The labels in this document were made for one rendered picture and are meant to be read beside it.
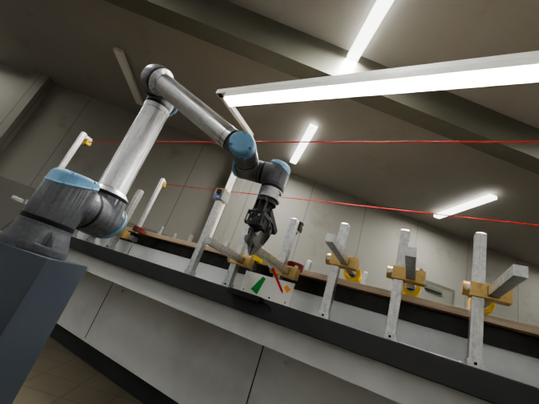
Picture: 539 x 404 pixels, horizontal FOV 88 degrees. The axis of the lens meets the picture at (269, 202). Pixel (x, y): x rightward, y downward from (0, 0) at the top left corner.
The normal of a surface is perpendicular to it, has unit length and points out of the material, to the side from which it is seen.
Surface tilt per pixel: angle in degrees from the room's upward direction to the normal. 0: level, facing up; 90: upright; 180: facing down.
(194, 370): 90
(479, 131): 90
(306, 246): 90
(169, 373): 90
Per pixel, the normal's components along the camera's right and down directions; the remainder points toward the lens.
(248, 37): 0.17, -0.31
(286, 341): -0.40, -0.45
